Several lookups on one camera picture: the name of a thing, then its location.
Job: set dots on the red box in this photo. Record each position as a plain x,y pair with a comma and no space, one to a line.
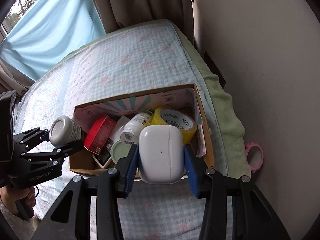
100,132

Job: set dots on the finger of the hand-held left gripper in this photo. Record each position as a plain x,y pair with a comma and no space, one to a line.
30,137
57,152

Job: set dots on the light blue cloth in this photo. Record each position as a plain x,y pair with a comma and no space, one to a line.
50,30

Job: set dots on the white electronic device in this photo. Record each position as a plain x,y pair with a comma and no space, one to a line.
102,160

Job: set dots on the grey-brown curtain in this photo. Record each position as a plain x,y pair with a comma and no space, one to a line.
150,0
10,80

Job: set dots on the yellow tape roll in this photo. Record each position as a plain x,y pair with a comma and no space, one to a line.
162,117

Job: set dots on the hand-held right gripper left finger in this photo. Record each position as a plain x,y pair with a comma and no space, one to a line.
132,170

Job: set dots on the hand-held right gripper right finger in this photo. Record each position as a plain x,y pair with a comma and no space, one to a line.
192,172

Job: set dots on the pale green round lid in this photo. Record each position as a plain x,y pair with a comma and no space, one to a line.
120,153

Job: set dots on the person's left hand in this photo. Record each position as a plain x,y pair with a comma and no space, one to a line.
7,197

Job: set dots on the printed bed sheet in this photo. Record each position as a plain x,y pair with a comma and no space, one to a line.
125,62

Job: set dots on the white card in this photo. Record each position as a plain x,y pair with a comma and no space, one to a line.
118,127

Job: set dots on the white earbud case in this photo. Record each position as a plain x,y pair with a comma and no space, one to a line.
160,155

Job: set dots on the window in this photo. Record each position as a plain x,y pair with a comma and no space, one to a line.
22,5

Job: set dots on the paper-lined cardboard box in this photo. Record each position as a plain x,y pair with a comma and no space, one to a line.
207,140

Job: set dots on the white bottle with green label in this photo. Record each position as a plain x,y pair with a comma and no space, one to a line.
135,127

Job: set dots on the white jar with grey lid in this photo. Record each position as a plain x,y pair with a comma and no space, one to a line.
62,130

